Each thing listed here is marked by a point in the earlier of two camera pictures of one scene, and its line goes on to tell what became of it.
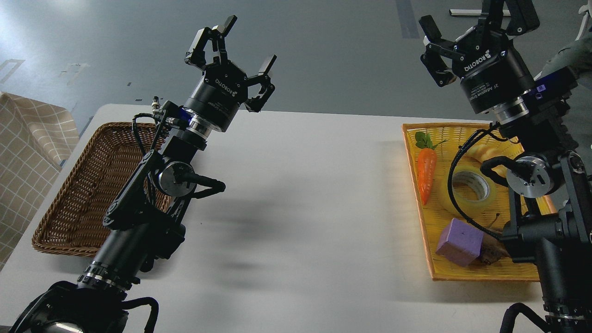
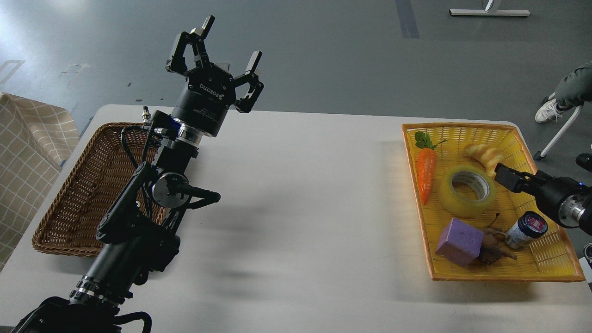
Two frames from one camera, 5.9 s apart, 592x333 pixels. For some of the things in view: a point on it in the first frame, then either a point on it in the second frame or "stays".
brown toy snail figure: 492,249 stays
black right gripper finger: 440,54 -> 519,181
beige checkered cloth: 34,138 stays
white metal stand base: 472,12 stays
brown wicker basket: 73,222 stays
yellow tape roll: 473,188 -> 454,203
